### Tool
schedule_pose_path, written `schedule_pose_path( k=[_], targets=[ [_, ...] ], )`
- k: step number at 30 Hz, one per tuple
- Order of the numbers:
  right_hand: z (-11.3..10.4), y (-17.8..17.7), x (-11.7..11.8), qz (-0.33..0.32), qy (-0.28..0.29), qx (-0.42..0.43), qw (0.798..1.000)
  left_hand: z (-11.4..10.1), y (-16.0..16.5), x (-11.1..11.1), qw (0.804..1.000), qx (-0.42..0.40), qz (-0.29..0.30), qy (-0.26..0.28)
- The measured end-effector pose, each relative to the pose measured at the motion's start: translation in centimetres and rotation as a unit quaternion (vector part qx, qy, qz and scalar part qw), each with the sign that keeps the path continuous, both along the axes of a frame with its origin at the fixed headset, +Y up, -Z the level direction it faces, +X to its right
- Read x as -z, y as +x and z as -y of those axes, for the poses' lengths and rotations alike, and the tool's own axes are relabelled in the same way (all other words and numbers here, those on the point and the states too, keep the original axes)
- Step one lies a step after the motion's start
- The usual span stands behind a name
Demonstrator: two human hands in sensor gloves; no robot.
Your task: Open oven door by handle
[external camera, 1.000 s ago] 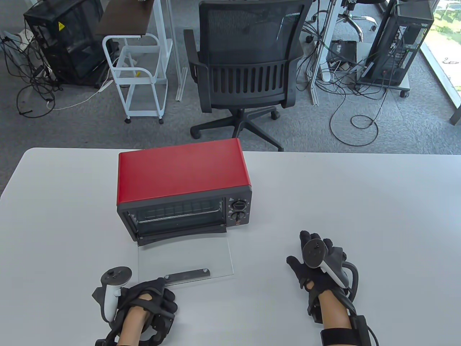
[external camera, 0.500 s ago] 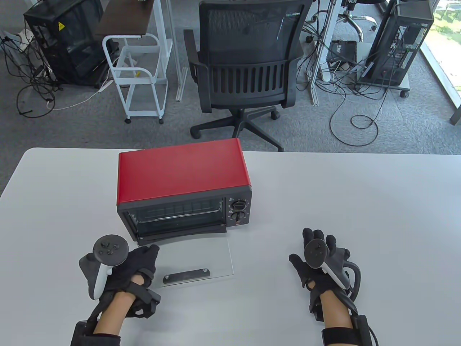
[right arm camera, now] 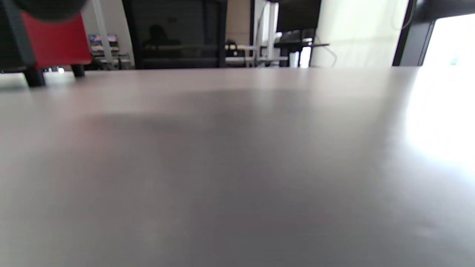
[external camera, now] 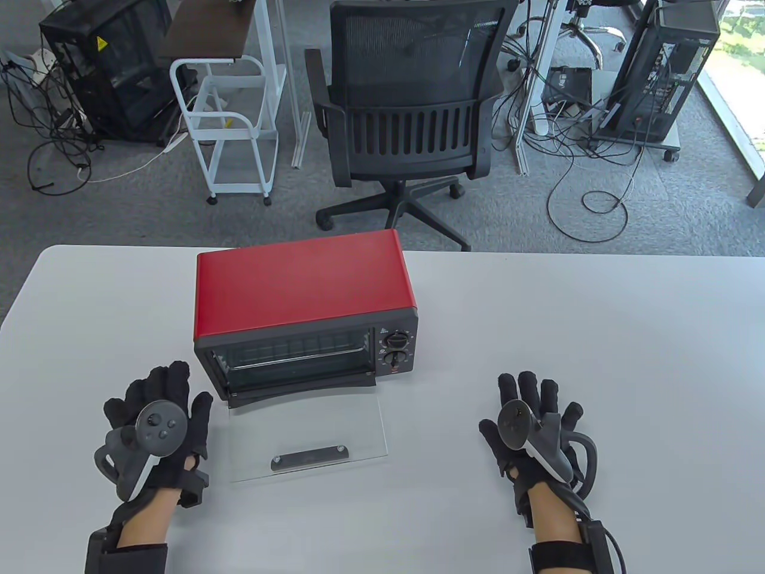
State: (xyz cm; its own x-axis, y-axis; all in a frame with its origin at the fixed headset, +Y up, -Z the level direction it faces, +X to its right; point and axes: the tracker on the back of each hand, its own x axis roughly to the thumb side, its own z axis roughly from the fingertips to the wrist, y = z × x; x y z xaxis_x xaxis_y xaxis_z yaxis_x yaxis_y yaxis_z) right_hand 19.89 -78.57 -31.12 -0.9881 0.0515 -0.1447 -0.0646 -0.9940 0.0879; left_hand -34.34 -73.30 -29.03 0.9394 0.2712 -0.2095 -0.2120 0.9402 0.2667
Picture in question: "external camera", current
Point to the person's right hand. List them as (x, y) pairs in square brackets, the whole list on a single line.
[(526, 463)]

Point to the person's left hand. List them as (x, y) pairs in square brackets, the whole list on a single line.
[(179, 442)]

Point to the person's right thumb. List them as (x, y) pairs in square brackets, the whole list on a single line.
[(489, 435)]

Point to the person's left little finger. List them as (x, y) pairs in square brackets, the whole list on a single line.
[(114, 414)]

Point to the person's left middle finger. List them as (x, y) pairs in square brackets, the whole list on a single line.
[(158, 382)]

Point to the person's left thumb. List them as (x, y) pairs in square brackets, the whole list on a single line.
[(202, 412)]

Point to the person's right middle finger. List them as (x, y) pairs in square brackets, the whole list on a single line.
[(529, 387)]

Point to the person's right little finger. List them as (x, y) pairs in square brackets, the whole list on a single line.
[(572, 415)]

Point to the person's left forearm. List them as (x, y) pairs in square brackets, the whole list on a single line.
[(146, 517)]

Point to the person's right forearm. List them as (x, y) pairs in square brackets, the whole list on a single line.
[(553, 517)]

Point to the grey controller on right glove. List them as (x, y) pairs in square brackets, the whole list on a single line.
[(547, 445)]

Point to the grey controller on glove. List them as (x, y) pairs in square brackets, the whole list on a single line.
[(547, 445), (156, 423)]

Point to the grey controller on left glove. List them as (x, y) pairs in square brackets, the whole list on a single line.
[(156, 423)]

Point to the red toaster oven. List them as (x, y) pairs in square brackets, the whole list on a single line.
[(299, 293)]

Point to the white rolling cart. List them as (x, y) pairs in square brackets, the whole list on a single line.
[(230, 125)]

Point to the black box on floor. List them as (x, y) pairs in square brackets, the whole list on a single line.
[(571, 86)]

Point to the black mesh office chair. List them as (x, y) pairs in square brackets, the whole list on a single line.
[(412, 89)]

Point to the black computer tower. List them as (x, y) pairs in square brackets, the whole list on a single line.
[(663, 72)]

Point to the white power strip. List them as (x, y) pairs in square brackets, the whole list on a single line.
[(27, 63)]

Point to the brown desk top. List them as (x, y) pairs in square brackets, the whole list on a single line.
[(206, 30)]

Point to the chrome chair base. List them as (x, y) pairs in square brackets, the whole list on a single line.
[(591, 27)]

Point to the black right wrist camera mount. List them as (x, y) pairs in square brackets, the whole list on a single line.
[(522, 496)]

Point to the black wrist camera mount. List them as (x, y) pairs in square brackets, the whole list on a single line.
[(522, 496), (194, 487)]

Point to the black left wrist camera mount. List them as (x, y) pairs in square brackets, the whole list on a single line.
[(194, 487)]

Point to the black enclosure cabinet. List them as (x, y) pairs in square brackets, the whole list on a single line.
[(113, 66)]

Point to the white desk leg frame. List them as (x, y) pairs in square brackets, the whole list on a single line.
[(287, 78)]

